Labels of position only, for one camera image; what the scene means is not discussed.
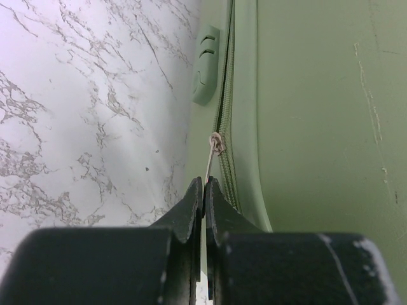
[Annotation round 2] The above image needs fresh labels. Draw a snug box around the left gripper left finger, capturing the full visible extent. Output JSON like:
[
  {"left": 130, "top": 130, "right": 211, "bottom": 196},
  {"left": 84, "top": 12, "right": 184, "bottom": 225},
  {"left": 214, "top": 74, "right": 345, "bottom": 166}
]
[{"left": 1, "top": 178, "right": 203, "bottom": 304}]

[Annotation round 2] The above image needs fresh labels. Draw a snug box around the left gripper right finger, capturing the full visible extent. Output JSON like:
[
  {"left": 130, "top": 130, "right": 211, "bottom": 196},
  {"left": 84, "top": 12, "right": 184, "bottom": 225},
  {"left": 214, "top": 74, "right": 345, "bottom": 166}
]
[{"left": 204, "top": 177, "right": 401, "bottom": 304}]

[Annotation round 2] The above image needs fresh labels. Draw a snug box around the green suitcase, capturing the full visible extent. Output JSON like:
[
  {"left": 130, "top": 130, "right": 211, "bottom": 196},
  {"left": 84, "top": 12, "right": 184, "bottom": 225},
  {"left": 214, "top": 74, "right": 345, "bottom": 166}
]
[{"left": 184, "top": 0, "right": 407, "bottom": 236}]

